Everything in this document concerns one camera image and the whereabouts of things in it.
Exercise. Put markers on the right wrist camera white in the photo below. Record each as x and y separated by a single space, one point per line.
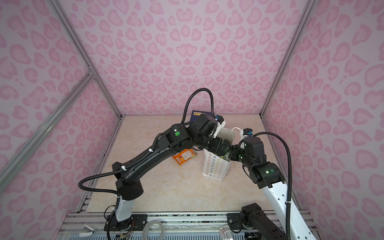
247 132

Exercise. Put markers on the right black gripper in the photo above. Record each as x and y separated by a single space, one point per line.
235 148

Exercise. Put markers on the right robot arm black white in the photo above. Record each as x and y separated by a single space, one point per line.
278 190

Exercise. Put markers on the small clear plastic packet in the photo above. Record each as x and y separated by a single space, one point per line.
225 232

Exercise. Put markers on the white paper bag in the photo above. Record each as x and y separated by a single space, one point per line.
215 167

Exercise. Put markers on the dark blue booklet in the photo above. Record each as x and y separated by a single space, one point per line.
195 114

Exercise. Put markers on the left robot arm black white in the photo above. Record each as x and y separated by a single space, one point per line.
201 134

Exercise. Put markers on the white clip tool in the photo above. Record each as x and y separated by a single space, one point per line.
88 231

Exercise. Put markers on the aluminium frame strut left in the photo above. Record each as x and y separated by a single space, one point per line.
19 159

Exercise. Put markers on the clear coiled tube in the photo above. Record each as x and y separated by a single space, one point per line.
154 225

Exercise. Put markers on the orange snack packet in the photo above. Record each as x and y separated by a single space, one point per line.
184 156

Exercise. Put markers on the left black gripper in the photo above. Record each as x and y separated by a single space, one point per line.
218 149

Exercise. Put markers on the green snack packet back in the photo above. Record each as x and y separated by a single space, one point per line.
226 157

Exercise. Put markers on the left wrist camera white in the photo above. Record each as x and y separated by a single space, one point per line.
221 124

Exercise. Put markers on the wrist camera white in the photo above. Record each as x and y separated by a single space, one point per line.
247 132
221 124

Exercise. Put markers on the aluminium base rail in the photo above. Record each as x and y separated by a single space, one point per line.
178 226

